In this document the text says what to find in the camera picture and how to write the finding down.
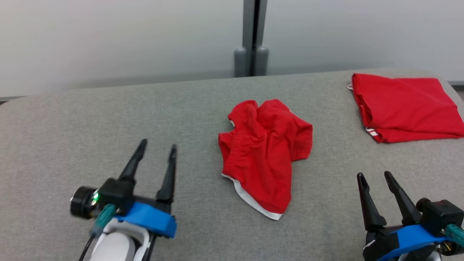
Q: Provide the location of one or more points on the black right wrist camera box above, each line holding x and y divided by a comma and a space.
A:
440, 214

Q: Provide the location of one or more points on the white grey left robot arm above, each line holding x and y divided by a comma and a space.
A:
116, 246

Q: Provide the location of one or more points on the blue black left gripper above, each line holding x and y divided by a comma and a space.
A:
152, 219

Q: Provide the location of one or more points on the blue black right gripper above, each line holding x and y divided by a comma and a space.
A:
409, 239

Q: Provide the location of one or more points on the red shorts with white stripes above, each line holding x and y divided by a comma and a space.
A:
264, 152

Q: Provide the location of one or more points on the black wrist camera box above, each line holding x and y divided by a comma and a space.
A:
116, 194
440, 214

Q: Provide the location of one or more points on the grey metal partition post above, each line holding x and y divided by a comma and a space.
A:
251, 36

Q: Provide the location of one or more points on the red white jersey shirt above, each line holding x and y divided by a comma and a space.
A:
406, 105

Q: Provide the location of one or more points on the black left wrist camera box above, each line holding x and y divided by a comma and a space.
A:
116, 194

